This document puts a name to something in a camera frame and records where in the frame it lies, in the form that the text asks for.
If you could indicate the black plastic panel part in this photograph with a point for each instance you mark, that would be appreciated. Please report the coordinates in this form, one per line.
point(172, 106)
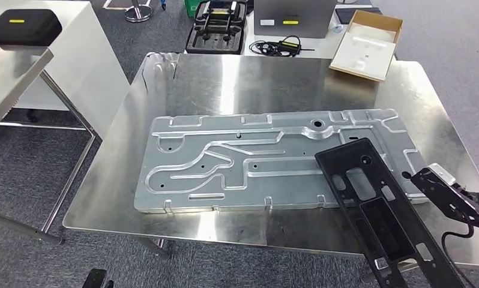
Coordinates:
point(414, 222)

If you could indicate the stainless steel workbench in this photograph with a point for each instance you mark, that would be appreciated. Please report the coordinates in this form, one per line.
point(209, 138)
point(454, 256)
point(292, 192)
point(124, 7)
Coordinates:
point(243, 83)

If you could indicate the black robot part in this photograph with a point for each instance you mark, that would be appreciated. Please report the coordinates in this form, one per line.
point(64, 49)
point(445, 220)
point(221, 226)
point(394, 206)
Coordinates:
point(96, 278)

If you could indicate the cardboard box with white insert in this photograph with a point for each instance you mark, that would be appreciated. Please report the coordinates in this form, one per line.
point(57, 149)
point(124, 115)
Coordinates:
point(362, 55)

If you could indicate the white desk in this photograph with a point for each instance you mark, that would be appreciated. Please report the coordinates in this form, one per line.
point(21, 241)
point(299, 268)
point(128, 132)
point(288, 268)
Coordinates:
point(323, 47)

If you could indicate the dark flat pad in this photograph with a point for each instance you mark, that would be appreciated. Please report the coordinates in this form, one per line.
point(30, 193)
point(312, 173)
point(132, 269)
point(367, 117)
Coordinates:
point(345, 14)

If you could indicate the grey case with yellow label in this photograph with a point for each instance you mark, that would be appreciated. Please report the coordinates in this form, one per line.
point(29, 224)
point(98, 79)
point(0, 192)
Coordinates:
point(303, 20)

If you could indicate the silver stamped metal plate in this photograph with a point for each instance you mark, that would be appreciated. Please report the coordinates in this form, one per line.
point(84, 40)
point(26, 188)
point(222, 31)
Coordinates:
point(223, 187)

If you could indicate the black foam tool tray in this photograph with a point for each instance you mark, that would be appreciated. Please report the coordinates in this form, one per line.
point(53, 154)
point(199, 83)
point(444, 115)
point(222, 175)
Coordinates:
point(197, 43)

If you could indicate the green box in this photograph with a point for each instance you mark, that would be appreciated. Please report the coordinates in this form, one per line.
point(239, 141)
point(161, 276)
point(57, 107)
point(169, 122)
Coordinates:
point(189, 7)

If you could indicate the clear safety glasses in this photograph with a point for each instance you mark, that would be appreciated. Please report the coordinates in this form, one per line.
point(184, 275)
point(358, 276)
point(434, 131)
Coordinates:
point(160, 65)

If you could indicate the chrome round stand base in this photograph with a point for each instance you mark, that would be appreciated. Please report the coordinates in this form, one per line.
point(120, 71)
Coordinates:
point(138, 14)

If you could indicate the white cabinet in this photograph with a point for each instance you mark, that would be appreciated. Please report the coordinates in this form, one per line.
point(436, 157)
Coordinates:
point(84, 67)

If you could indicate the black zip case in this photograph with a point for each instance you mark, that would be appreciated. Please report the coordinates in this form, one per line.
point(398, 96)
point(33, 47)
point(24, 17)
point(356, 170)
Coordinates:
point(24, 30)

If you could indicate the stainless steel table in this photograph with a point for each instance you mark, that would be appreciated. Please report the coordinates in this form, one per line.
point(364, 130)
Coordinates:
point(13, 75)

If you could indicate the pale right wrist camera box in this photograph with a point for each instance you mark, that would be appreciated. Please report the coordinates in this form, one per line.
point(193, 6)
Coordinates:
point(442, 174)

